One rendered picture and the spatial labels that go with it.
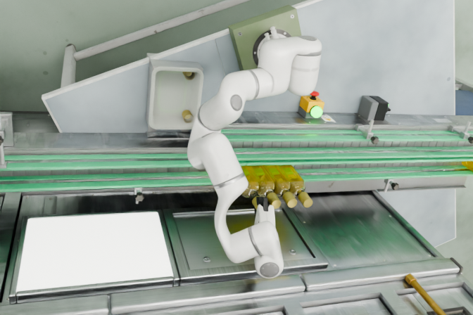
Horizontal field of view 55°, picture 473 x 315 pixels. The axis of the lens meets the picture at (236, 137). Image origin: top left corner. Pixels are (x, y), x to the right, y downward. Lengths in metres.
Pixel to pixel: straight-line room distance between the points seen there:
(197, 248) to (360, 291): 0.51
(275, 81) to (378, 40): 0.72
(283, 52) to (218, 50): 0.43
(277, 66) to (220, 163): 0.32
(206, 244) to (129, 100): 0.57
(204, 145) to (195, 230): 0.45
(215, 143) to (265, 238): 0.26
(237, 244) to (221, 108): 0.34
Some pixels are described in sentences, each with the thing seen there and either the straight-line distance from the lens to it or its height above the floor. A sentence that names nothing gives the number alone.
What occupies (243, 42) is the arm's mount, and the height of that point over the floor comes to 0.81.
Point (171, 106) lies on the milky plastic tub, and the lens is 1.64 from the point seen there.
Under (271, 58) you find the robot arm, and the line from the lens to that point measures 1.25.
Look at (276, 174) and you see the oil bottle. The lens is 1.59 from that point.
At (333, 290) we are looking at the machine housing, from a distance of 1.45.
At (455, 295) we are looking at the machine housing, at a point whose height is 1.47.
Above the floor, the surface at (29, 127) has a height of 0.26.
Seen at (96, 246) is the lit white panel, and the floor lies 1.15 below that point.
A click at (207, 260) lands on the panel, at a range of 1.40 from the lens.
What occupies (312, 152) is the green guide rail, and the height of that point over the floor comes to 0.92.
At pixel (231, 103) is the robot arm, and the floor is 1.26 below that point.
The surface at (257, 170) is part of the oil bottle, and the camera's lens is 1.59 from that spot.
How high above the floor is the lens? 2.27
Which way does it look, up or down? 58 degrees down
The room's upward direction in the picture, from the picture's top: 146 degrees clockwise
